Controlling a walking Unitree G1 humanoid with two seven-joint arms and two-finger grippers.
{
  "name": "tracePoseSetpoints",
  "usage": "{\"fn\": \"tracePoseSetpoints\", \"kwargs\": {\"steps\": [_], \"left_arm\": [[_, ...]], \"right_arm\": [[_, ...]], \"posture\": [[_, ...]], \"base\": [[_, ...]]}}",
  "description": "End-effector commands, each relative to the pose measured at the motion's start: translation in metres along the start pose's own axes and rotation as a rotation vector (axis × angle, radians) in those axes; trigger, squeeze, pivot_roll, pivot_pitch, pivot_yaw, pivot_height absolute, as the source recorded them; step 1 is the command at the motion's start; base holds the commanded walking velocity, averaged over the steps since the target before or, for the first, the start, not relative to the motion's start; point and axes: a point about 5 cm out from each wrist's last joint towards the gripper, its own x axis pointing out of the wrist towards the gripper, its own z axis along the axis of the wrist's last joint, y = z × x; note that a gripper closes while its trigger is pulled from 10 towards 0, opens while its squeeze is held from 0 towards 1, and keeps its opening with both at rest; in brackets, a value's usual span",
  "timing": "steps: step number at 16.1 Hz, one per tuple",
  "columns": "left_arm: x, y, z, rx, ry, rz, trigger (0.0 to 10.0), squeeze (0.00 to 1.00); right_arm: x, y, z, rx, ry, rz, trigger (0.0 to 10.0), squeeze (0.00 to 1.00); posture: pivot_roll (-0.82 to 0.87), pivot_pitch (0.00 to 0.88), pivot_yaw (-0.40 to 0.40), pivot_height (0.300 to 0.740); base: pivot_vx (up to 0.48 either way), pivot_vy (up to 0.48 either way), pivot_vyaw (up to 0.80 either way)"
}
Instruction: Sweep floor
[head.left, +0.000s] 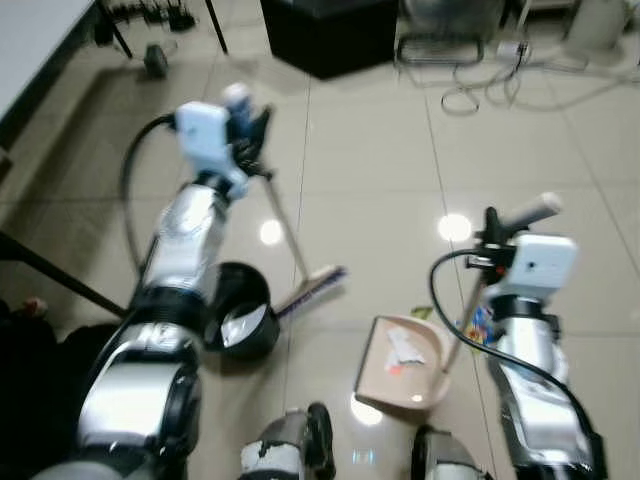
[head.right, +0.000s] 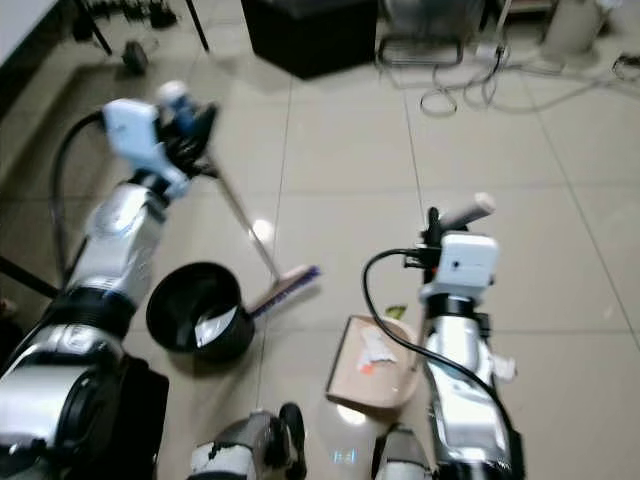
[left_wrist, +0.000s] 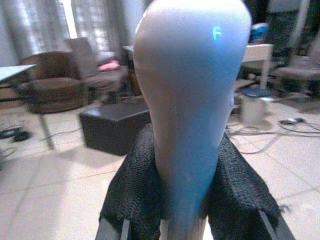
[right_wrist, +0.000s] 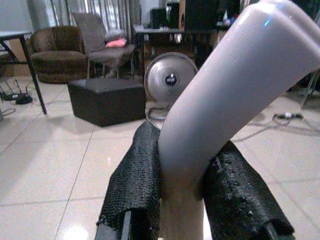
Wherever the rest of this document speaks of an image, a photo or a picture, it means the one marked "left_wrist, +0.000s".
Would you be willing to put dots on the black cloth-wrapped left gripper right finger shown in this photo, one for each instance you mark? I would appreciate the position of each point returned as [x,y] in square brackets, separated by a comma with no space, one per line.
[237,185]

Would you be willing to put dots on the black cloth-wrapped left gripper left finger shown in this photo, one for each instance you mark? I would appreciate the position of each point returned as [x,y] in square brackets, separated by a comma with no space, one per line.
[136,180]

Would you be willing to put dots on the dark brown ottoman box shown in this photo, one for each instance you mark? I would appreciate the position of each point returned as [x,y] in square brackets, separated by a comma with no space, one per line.
[113,126]

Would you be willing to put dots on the white bucket with dark lid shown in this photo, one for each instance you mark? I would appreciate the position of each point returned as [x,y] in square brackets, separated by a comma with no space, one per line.
[255,106]

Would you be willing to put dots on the pink cloth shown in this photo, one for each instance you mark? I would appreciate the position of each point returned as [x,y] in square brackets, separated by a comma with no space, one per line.
[108,65]

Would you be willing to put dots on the grey upholstered chair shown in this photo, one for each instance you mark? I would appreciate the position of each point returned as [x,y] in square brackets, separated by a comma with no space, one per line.
[100,67]

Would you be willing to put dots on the grey cushioned chair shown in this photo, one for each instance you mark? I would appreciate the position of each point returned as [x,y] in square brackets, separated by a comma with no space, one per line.
[297,75]

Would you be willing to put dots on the white side table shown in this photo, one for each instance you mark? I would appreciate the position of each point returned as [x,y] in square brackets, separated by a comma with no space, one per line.
[258,58]

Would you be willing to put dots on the brown round armchair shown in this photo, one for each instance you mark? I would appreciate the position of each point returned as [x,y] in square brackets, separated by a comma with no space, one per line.
[51,82]

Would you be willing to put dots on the black power adapter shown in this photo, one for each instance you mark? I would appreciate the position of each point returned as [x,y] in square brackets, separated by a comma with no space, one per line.
[15,133]

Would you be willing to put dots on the white folding table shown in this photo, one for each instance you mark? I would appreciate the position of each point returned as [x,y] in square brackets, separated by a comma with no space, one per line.
[18,82]

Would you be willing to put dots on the blue white container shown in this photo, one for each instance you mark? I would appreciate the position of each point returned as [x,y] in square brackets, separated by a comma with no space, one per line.
[259,32]

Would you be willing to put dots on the white sheer curtain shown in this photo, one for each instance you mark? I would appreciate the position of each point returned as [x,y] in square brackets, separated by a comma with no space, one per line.
[65,23]

